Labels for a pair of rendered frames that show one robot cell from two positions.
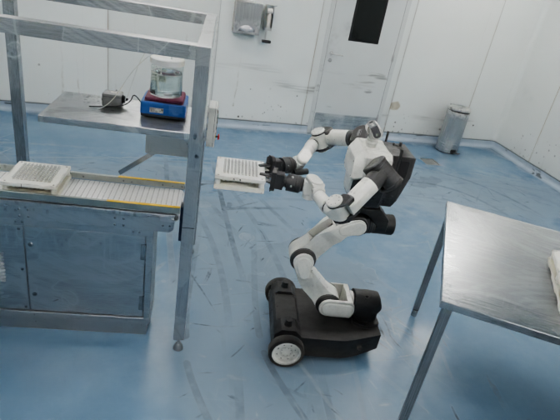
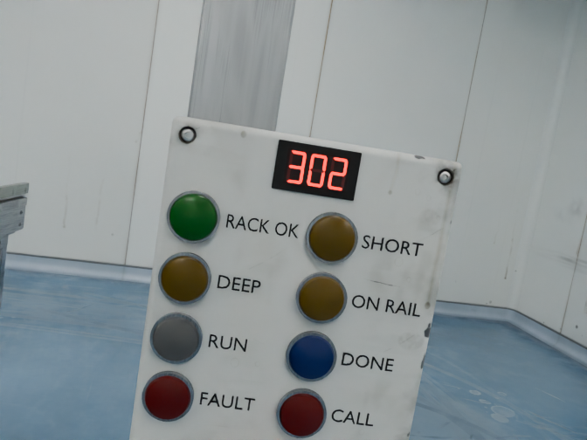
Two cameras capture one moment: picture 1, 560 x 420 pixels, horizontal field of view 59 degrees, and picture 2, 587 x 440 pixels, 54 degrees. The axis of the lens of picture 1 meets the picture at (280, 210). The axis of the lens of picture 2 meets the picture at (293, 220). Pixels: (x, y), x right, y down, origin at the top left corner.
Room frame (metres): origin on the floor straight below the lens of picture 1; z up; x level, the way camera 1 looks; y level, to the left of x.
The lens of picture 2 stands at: (3.10, 0.18, 1.09)
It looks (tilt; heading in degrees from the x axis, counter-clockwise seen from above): 7 degrees down; 95
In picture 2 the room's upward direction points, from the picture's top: 9 degrees clockwise
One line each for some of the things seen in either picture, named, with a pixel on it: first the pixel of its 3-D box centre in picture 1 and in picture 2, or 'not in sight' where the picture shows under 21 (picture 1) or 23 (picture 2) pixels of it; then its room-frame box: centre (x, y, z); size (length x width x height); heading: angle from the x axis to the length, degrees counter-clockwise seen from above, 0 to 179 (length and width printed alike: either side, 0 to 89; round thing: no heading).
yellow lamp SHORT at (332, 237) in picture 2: not in sight; (332, 238); (3.10, 0.51, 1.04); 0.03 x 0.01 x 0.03; 10
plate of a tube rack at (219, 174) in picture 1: (240, 169); not in sight; (2.29, 0.23, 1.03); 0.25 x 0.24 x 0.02; 8
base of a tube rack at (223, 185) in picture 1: (239, 178); not in sight; (2.29, 0.23, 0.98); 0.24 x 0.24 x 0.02; 8
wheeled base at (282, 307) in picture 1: (326, 310); not in sight; (2.37, -0.38, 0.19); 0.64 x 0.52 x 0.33; 98
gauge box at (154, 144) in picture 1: (169, 132); not in sight; (2.32, 0.61, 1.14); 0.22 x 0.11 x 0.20; 100
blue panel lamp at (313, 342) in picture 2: not in sight; (311, 357); (3.10, 0.51, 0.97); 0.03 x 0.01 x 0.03; 10
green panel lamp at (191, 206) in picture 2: not in sight; (193, 216); (3.02, 0.49, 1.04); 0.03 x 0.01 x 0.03; 10
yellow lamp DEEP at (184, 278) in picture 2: not in sight; (184, 278); (3.02, 0.49, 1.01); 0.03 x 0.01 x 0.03; 10
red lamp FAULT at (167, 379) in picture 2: not in sight; (167, 397); (3.02, 0.49, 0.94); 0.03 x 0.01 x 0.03; 10
